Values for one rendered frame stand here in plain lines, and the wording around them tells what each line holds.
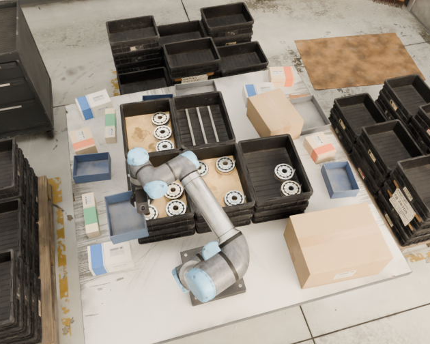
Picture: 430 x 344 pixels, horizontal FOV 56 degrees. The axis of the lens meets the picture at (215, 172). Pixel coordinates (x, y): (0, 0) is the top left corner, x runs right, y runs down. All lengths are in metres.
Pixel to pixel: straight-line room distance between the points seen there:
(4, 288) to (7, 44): 1.62
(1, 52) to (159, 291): 1.93
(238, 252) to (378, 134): 2.02
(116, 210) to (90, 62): 2.61
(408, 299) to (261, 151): 1.42
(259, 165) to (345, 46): 2.52
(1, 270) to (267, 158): 1.58
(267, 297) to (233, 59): 2.14
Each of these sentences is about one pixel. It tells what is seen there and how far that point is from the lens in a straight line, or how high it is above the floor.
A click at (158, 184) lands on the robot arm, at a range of 1.41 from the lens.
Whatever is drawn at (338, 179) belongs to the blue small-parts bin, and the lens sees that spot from 2.43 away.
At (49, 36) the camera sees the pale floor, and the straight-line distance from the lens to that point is 4.70.
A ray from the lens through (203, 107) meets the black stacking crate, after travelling 2.49.
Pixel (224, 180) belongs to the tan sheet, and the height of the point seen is 0.83.
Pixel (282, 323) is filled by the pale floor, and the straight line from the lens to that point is 2.74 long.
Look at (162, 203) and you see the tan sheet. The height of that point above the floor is 0.83.
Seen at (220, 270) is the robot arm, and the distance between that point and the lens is 1.37.
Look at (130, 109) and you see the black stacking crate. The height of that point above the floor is 0.89.
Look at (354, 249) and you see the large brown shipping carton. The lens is 2.00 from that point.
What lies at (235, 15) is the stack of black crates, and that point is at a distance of 3.85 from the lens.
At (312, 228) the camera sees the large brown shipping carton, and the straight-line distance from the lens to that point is 1.99.
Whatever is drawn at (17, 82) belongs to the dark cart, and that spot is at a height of 0.65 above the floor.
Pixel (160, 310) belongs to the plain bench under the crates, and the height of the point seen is 0.70.
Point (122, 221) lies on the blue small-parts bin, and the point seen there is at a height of 1.07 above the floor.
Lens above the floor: 2.61
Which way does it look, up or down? 55 degrees down
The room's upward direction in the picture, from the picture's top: 1 degrees clockwise
